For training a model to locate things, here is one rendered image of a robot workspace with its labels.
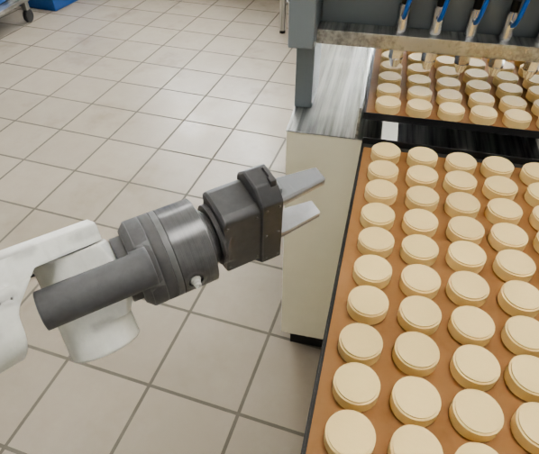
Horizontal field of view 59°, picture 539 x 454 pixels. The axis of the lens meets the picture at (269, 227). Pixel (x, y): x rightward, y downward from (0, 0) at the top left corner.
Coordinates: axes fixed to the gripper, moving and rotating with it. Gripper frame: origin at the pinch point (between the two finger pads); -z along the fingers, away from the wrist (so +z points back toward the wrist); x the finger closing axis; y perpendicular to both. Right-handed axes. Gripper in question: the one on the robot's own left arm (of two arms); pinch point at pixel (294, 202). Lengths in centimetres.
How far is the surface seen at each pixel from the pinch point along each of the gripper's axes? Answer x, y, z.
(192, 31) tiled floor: -152, 301, -97
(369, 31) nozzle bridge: -8, 37, -38
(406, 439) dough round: -10.3, -24.1, 0.8
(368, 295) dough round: -12.8, -8.3, -6.7
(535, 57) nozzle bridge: -8, 16, -60
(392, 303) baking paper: -14.8, -9.8, -9.8
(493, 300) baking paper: -14.6, -15.7, -21.5
